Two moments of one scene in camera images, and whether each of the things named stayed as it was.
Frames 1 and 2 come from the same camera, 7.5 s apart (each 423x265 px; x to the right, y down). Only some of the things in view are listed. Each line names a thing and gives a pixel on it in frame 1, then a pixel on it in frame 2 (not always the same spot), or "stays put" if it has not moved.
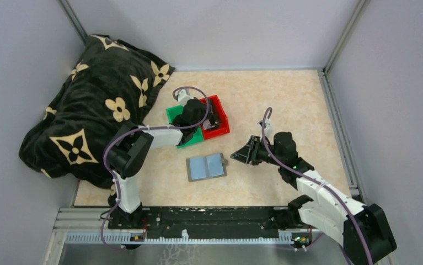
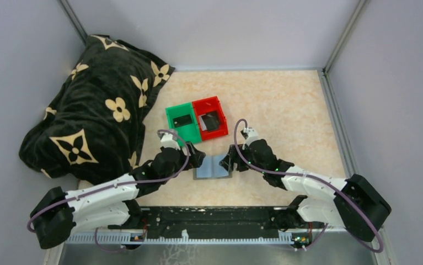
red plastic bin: x=218 y=109 stays put
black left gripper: x=208 y=116 -> x=195 y=159
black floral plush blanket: x=111 y=83 stays put
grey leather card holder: x=204 y=167 stays put
